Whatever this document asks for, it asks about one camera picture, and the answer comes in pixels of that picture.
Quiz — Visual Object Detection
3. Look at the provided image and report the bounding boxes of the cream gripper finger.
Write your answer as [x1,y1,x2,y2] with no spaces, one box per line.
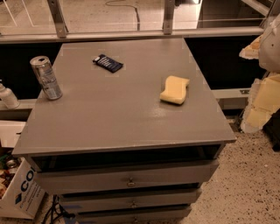
[239,36,262,60]
[241,73,280,133]

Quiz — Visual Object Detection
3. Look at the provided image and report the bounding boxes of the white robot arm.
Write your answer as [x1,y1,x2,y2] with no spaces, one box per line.
[239,15,280,133]

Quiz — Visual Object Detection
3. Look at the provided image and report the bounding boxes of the yellow sponge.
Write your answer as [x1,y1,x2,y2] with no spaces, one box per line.
[159,76,190,105]

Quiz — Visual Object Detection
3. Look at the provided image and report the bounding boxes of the grey drawer cabinet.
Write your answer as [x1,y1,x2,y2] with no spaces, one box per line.
[11,38,237,224]

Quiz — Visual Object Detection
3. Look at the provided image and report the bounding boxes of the bottom grey drawer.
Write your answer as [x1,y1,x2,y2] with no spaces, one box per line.
[76,206,191,224]

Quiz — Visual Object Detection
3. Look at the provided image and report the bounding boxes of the grey drawer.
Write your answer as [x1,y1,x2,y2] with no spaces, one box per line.
[35,160,219,195]
[76,206,191,224]
[59,187,201,214]

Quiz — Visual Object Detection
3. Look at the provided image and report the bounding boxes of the silver drink can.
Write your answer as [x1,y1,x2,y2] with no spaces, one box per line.
[30,56,62,100]

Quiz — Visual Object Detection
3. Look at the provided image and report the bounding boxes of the top grey drawer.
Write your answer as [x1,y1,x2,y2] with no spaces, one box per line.
[35,160,219,195]

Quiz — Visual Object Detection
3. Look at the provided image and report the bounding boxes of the middle grey drawer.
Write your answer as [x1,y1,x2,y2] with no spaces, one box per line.
[59,187,201,214]

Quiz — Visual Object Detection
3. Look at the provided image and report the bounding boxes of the white plastic bottle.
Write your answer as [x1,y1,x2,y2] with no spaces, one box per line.
[0,82,19,109]

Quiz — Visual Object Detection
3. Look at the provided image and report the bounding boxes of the white cardboard box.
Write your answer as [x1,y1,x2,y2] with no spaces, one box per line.
[0,159,46,220]

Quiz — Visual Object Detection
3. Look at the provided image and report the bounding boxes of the black floor cable outside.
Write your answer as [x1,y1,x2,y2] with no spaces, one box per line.
[104,0,142,32]

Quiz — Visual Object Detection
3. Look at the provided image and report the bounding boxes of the metal window frame rail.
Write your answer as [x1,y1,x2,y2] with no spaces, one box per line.
[0,0,280,45]

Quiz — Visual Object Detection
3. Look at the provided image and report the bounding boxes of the black cables under cabinet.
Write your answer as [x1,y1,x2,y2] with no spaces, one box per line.
[42,194,77,224]

